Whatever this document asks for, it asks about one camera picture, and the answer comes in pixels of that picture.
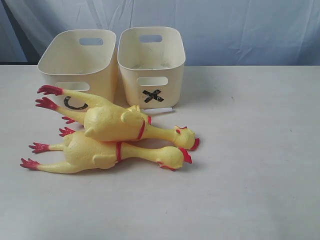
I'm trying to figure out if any yellow rubber chicken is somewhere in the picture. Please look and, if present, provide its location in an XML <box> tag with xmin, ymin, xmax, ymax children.
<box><xmin>20</xmin><ymin>129</ymin><xmax>192</xmax><ymax>174</ymax></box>
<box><xmin>36</xmin><ymin>85</ymin><xmax>200</xmax><ymax>151</ymax></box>

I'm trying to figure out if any headless yellow chicken body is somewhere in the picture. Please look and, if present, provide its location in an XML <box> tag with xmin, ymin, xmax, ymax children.
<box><xmin>59</xmin><ymin>105</ymin><xmax>152</xmax><ymax>137</ymax></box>

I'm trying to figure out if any cream bin marked X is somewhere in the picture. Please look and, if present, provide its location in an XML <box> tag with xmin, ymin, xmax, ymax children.
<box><xmin>117</xmin><ymin>26</ymin><xmax>186</xmax><ymax>109</ymax></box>

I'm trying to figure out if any cream bin marked O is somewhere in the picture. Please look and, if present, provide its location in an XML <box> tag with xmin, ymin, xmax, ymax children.
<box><xmin>37</xmin><ymin>29</ymin><xmax>118</xmax><ymax>102</ymax></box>

